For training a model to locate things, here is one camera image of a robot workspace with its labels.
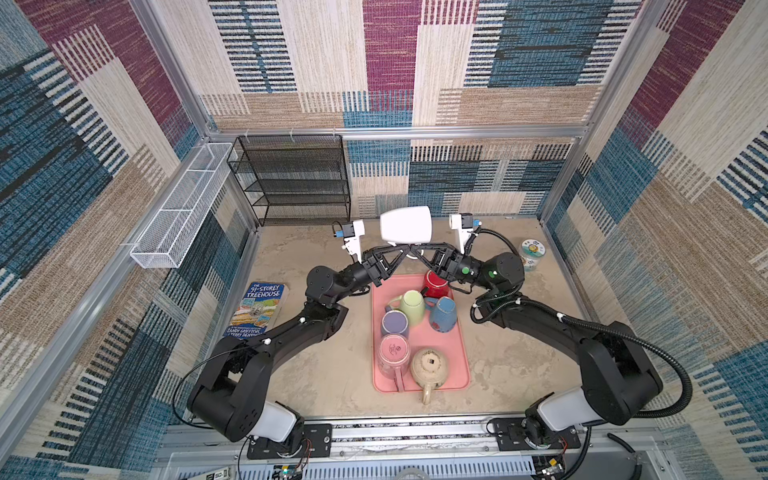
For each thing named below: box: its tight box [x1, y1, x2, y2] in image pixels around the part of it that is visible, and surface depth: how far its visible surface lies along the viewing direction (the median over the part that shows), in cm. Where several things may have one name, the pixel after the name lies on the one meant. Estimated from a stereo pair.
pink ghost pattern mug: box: [377, 333, 411, 393], surface depth 77 cm
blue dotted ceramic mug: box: [425, 296, 457, 333], surface depth 88 cm
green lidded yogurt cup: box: [521, 238, 547, 272], surface depth 104 cm
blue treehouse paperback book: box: [224, 282, 289, 339], surface depth 96 cm
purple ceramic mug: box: [381, 305, 409, 335], surface depth 87 cm
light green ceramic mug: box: [388, 290, 425, 326], surface depth 89 cm
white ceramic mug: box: [380, 206, 432, 246], surface depth 64 cm
